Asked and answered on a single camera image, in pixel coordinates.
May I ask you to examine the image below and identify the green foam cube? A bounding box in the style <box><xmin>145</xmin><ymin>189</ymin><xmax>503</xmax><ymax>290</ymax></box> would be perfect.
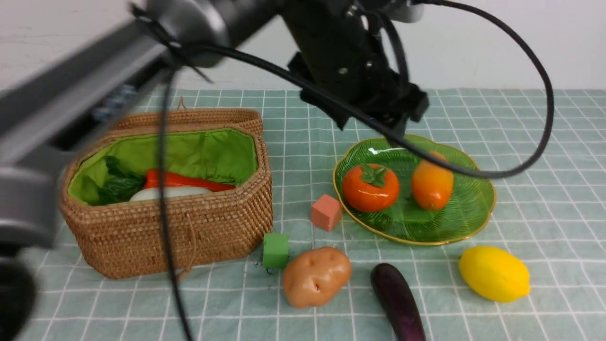
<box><xmin>262</xmin><ymin>233</ymin><xmax>289</xmax><ymax>269</ymax></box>

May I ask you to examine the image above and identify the black cable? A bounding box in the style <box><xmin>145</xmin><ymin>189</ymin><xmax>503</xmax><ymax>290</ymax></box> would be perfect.
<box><xmin>130</xmin><ymin>0</ymin><xmax>555</xmax><ymax>341</ymax></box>

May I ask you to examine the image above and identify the green leafy vegetable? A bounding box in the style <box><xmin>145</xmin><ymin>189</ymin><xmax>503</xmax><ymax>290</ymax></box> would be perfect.
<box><xmin>81</xmin><ymin>156</ymin><xmax>145</xmax><ymax>206</ymax></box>

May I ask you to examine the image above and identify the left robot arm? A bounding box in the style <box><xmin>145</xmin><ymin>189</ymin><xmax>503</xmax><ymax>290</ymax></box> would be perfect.
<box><xmin>1</xmin><ymin>0</ymin><xmax>428</xmax><ymax>341</ymax></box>

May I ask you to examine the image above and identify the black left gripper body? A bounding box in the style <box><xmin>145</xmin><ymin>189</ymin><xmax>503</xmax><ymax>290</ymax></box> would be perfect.
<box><xmin>281</xmin><ymin>0</ymin><xmax>430</xmax><ymax>135</ymax></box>

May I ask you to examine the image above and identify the woven wicker basket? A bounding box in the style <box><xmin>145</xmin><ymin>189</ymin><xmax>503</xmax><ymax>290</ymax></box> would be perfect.
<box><xmin>59</xmin><ymin>126</ymin><xmax>273</xmax><ymax>279</ymax></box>

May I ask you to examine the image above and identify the orange persimmon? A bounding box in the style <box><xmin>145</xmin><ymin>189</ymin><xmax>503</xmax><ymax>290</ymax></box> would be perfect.
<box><xmin>341</xmin><ymin>163</ymin><xmax>400</xmax><ymax>213</ymax></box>

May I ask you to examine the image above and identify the yellow lemon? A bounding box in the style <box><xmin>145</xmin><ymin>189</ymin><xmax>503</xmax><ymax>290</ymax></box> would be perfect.
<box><xmin>458</xmin><ymin>245</ymin><xmax>532</xmax><ymax>303</ymax></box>

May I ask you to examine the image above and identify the pink foam cube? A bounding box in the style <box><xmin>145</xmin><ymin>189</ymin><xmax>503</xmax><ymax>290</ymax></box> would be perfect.
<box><xmin>310</xmin><ymin>194</ymin><xmax>342</xmax><ymax>232</ymax></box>

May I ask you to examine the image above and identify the orange yellow mango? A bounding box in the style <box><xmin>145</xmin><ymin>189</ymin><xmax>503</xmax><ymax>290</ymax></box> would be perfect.
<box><xmin>411</xmin><ymin>160</ymin><xmax>454</xmax><ymax>212</ymax></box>

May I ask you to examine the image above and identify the white radish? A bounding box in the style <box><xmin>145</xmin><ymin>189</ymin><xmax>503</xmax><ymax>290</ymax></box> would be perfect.
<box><xmin>129</xmin><ymin>186</ymin><xmax>213</xmax><ymax>202</ymax></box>

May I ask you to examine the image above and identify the red chili pepper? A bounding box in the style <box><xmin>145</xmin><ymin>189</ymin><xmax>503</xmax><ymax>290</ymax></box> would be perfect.
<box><xmin>143</xmin><ymin>169</ymin><xmax>236</xmax><ymax>192</ymax></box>

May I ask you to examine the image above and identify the green glass plate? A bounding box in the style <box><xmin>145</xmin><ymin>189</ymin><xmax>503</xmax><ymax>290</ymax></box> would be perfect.
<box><xmin>332</xmin><ymin>138</ymin><xmax>497</xmax><ymax>246</ymax></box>

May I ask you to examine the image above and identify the brown potato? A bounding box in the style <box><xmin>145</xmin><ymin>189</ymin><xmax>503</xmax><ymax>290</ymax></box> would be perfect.
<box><xmin>282</xmin><ymin>246</ymin><xmax>352</xmax><ymax>309</ymax></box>

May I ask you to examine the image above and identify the woven basket lid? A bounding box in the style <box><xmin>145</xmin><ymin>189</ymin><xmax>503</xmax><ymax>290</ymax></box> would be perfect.
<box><xmin>107</xmin><ymin>108</ymin><xmax>264</xmax><ymax>137</ymax></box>

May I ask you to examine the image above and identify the purple eggplant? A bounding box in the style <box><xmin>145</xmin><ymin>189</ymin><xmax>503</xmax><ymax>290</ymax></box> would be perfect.
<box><xmin>371</xmin><ymin>263</ymin><xmax>426</xmax><ymax>341</ymax></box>

